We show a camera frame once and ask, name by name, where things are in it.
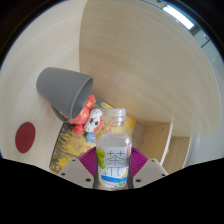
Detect flat round red coaster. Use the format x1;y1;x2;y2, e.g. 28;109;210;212
14;121;37;155

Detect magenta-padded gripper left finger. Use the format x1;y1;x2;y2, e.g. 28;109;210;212
56;146;101;190

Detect red and white plush toy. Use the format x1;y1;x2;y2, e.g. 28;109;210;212
68;94;105;144

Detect grey ceramic mug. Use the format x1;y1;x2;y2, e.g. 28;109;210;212
35;66;95;123

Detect clear plastic drink bottle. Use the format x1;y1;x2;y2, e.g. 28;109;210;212
95;107;134;191

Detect light wooden shelf unit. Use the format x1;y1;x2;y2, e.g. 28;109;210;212
134;121;193;175

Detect yellow poppy flower painting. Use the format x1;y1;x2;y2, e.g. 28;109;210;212
49;99;137;175

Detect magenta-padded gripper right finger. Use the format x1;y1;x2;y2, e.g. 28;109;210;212
128;146;170;190

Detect rectangular ceiling light panel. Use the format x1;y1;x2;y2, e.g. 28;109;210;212
161;3;196;31

